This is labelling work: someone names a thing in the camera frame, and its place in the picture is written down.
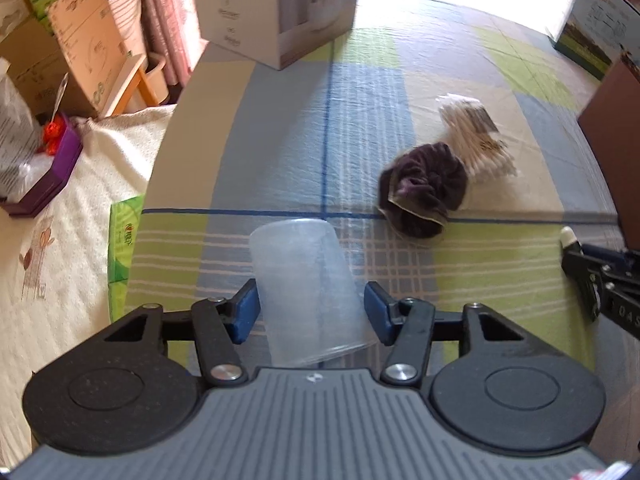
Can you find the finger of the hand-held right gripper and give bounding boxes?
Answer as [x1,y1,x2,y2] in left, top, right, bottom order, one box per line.
[561,255,621,322]
[575,245,640,273]

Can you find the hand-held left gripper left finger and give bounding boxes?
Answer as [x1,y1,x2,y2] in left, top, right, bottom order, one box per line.
[103,279,260,388]

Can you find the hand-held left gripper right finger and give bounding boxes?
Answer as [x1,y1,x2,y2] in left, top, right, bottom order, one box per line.
[364,281,538,386]

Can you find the clear plastic cup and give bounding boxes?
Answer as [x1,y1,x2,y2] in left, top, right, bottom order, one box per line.
[249,218,377,367]

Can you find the brown storage box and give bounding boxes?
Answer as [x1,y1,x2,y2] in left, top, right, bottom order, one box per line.
[577,55,640,251]

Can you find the round desktop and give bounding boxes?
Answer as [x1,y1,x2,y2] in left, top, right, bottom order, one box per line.
[122,0,626,376]

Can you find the dark velvet scrunchie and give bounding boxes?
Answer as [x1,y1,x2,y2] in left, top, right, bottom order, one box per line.
[377,141,469,240]

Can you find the green tissue pack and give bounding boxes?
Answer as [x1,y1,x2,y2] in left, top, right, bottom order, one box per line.
[107,197,146,318]

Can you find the white embroidered bedspread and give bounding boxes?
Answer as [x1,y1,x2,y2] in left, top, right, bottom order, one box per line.
[0,105,176,466]

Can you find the cotton swab pack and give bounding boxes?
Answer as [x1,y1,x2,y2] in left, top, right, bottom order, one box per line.
[437,92,518,181]

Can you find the plaid tablecloth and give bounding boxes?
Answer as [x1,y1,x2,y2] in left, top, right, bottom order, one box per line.
[125,0,623,376]

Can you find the purple box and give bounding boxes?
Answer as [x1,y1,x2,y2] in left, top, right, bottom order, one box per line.
[0,120,83,218]

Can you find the printed milk carton box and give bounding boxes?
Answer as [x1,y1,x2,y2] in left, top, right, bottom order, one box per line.
[545,0,640,81]

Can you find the wooden stool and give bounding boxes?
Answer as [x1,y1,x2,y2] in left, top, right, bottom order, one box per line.
[107,52,168,116]

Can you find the red ornament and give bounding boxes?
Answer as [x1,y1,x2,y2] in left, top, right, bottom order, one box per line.
[42,112,69,154]

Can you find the clear plastic bag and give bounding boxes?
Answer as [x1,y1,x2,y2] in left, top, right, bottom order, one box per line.
[0,57,45,201]

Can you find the white appliance box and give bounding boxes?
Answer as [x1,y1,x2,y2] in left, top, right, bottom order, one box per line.
[190,0,362,71]

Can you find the white paper bags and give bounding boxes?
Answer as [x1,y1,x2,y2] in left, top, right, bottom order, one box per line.
[106,0,147,57]

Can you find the brown cardboard box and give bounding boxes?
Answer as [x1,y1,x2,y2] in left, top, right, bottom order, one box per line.
[0,0,96,121]

